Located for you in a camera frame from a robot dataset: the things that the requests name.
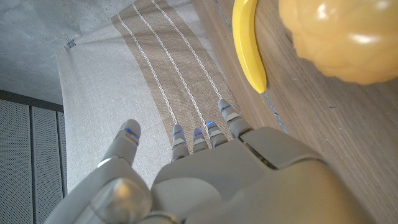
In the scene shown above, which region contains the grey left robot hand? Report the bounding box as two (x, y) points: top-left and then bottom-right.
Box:
(43, 98), (377, 224)

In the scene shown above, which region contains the yellow toy banana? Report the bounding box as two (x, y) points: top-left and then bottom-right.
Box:
(231, 0), (267, 95)

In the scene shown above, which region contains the orange toy pineapple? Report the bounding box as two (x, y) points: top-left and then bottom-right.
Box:
(278, 0), (398, 86)

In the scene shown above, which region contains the beige striped curtain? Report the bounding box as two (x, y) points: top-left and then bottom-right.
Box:
(55, 0), (242, 194)

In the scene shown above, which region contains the black binder clip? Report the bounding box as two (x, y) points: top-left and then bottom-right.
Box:
(63, 34), (77, 50)

